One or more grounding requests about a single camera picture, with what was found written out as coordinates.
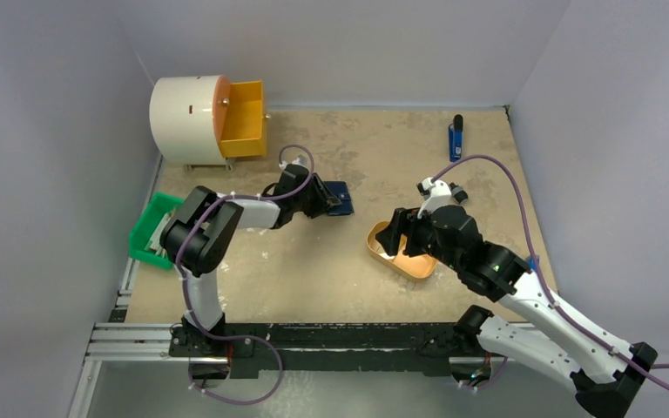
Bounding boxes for blue leather card holder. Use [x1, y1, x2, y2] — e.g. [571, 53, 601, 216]
[325, 181, 355, 217]

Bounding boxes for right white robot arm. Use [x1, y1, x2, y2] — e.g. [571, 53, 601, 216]
[375, 206, 658, 417]

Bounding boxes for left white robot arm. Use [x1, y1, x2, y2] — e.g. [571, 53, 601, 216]
[160, 163, 342, 356]

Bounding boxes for tan oval plastic tray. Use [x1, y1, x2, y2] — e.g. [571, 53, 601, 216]
[366, 221, 437, 283]

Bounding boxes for small black grey knob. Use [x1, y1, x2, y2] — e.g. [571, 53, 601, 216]
[449, 183, 469, 205]

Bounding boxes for orange plastic drawer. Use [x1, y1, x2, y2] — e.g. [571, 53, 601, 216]
[219, 80, 268, 158]

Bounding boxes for small blue block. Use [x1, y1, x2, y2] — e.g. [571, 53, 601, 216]
[527, 255, 539, 272]

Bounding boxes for blue black utility tool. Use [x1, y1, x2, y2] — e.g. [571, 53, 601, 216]
[448, 114, 463, 162]

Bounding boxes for white cylindrical drawer cabinet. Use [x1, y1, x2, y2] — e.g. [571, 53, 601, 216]
[149, 75, 231, 165]

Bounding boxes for green plastic bin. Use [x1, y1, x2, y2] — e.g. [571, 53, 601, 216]
[129, 192, 183, 270]

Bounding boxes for sticks in green bin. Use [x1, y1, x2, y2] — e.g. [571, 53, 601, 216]
[145, 212, 172, 254]

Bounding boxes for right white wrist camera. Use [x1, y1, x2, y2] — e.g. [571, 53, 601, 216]
[416, 178, 452, 219]

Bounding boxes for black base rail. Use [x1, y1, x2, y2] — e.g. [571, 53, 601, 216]
[169, 320, 503, 384]

